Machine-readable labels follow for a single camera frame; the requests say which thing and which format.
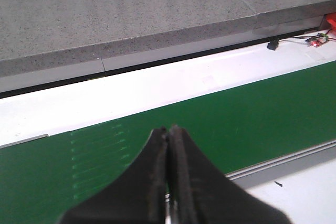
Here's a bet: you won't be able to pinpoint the green conveyor belt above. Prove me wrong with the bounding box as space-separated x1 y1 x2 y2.
1 62 335 223

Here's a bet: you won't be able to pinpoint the black cable connector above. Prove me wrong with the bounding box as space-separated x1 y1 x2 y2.
267 39 279 51

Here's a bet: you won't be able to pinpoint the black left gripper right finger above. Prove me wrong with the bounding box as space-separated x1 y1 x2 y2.
167 126 290 223

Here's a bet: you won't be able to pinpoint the thin red black wires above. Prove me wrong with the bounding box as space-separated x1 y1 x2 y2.
277 34 336 44

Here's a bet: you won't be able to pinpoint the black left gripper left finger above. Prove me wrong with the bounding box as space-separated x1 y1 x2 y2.
59 127 167 223

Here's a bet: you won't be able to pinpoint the aluminium conveyor frame rail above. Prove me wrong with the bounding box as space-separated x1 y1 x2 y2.
0 134 336 224

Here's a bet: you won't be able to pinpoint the red plastic bin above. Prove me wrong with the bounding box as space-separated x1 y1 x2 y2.
326 13 336 33

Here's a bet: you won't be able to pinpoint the grey stone counter slab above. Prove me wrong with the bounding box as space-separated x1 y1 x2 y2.
1 0 256 77

